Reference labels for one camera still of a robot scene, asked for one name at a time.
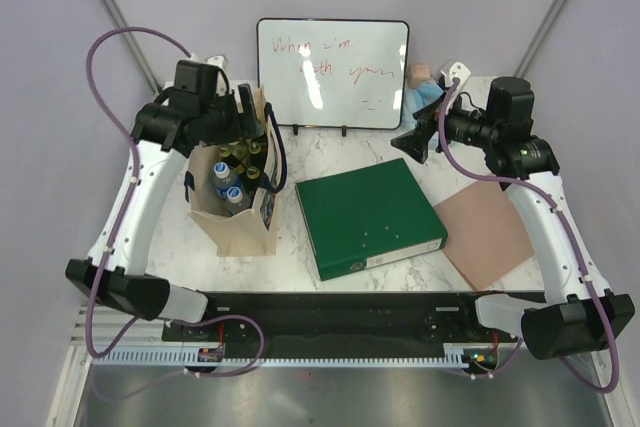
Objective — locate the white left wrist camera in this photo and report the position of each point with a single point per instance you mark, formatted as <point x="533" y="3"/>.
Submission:
<point x="219" y="60"/>

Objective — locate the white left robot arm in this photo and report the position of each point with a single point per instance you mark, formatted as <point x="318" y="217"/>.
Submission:
<point x="199" y="109"/>

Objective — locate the small pink cube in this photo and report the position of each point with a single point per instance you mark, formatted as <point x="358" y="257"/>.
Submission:
<point x="418" y="74"/>

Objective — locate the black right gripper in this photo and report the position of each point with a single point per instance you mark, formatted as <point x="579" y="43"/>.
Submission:
<point x="415" y="142"/>

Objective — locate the blue-label water bottle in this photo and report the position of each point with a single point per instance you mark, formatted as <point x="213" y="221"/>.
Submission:
<point x="224" y="177"/>
<point x="237" y="200"/>

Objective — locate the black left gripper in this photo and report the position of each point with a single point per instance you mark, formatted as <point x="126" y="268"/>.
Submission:
<point x="243" y="125"/>

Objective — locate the white dry-erase board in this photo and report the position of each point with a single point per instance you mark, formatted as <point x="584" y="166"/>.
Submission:
<point x="333" y="73"/>

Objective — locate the beige canvas tote bag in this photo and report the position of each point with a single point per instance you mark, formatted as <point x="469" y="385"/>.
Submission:
<point x="252" y="232"/>

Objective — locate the green glass bottle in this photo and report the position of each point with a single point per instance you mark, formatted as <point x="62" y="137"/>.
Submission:
<point x="241" y="152"/>
<point x="227" y="156"/>
<point x="257" y="155"/>
<point x="252" y="180"/>

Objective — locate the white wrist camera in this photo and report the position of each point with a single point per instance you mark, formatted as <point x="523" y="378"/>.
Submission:
<point x="219" y="60"/>
<point x="453" y="71"/>

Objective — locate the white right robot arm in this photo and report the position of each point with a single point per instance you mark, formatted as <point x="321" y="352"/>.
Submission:
<point x="580" y="312"/>

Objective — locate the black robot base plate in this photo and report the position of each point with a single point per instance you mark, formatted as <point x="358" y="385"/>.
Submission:
<point x="374" y="324"/>

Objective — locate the white slotted cable duct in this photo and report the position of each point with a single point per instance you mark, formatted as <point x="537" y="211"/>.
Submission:
<point x="192" y="355"/>

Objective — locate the pink cardboard sheet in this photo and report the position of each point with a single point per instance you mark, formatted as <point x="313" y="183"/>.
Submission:
<point x="486" y="237"/>

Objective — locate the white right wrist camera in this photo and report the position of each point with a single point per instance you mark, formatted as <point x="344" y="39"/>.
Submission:
<point x="453" y="71"/>

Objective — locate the green ring binder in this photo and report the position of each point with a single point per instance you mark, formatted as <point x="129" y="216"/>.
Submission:
<point x="367" y="218"/>

